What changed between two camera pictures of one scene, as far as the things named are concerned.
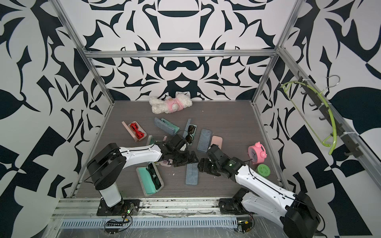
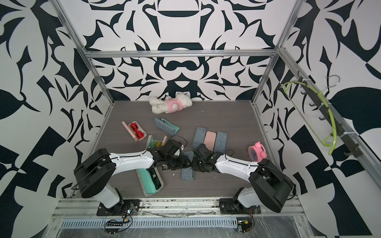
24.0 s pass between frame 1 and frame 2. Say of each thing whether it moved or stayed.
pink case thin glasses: moved
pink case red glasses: stayed
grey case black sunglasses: moved
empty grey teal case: stayed
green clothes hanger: stayed
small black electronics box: stayed
